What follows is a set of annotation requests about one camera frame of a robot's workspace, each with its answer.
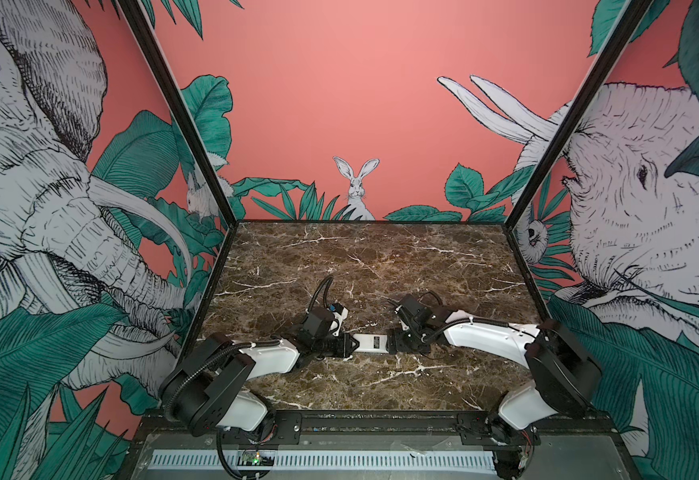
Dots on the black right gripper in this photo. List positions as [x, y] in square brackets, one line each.
[395, 342]

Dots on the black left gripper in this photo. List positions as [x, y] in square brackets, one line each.
[345, 342]

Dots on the white remote control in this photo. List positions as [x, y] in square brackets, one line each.
[371, 343]

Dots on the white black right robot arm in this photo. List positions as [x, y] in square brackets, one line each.
[564, 375]

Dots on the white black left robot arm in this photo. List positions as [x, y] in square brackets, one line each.
[207, 390]

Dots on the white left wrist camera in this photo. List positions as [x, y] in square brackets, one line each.
[340, 314]

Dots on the black front mounting rail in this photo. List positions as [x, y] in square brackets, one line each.
[472, 428]

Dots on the white slotted cable duct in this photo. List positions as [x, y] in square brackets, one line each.
[303, 460]

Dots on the black corner frame post right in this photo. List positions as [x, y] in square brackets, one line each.
[625, 25]

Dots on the black corner frame post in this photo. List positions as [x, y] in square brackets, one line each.
[135, 15]
[625, 25]

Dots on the black corner frame post left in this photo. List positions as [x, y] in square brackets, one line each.
[135, 15]

